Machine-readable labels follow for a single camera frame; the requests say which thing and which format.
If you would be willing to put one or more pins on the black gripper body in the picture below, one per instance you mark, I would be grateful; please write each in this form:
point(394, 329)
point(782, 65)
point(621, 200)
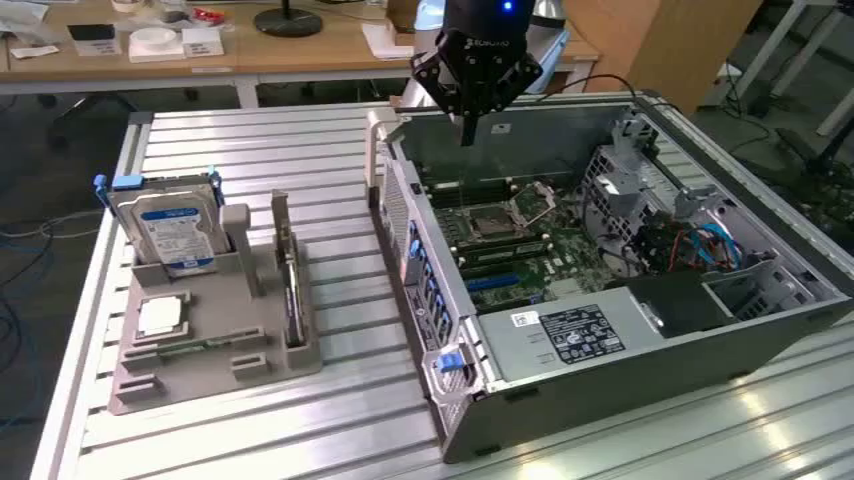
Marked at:
point(483, 45)

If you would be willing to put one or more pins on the graphics card with metal bracket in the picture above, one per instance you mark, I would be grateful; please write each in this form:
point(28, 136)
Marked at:
point(294, 280)

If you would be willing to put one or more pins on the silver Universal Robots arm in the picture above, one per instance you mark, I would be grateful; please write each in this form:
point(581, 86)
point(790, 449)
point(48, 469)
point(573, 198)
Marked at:
point(422, 90)

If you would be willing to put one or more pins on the wooden desk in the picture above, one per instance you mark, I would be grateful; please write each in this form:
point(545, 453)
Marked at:
point(301, 52)

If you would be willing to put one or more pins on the wooden cabinet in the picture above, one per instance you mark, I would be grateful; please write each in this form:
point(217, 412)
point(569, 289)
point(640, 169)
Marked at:
point(668, 50)

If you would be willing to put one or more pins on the black round lamp base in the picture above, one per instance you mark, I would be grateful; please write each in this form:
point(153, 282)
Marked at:
point(289, 22)

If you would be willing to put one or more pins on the metal socket cover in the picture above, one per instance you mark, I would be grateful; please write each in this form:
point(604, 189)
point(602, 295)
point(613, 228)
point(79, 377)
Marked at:
point(534, 197)

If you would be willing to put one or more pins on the CPU socket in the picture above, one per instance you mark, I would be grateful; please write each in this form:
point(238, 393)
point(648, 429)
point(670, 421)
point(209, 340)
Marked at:
point(493, 223)

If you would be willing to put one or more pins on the metal disk bay cage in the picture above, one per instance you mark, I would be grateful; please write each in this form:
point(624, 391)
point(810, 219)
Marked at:
point(624, 210)

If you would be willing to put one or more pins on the green motherboard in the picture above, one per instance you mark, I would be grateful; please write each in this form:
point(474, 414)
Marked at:
point(534, 250)

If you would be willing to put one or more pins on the plain white box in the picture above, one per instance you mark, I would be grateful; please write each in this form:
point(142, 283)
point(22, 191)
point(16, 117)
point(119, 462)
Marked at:
point(202, 42)

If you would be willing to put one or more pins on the installed RAM sticks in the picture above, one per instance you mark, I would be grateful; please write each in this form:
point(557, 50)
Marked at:
point(501, 252)

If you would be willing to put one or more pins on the red small item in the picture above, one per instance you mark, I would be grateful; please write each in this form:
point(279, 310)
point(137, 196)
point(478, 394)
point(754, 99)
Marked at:
point(209, 16)

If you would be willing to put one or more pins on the blue expansion slot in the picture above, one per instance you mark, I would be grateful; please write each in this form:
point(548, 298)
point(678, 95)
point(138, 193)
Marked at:
point(494, 283)

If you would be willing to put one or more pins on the white tape roll on box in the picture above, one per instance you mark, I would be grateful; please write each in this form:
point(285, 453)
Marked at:
point(155, 44)

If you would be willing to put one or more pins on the open black PC case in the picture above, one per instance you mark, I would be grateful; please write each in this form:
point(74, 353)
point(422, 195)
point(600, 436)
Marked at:
point(601, 280)

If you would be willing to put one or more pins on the hard disk in blue caddy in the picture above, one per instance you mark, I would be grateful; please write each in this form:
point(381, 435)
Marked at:
point(170, 235)

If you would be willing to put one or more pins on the white box with black top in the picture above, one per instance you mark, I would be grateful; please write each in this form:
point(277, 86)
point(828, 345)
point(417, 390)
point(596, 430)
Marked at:
point(94, 39)

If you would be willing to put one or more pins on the grey power supply unit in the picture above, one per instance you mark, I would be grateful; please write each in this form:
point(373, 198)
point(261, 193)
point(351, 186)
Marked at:
point(574, 332)

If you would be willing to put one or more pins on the blue case latch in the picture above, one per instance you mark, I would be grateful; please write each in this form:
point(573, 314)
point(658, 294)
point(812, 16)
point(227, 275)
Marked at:
point(449, 362)

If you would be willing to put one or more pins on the grey parts rack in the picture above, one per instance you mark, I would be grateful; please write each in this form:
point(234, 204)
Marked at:
point(221, 320)

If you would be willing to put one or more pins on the white paper label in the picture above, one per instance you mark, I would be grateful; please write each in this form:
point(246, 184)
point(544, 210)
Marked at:
point(34, 51)

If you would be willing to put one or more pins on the silver CPU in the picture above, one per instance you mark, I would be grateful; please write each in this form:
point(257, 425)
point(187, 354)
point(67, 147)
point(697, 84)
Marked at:
point(161, 316)

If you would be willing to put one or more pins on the green RAM stick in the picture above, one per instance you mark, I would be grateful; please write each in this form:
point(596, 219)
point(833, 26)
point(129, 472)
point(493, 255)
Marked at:
point(201, 345)

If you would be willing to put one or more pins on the white desk frame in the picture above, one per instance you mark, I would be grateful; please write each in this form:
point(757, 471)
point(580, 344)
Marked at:
point(781, 50)

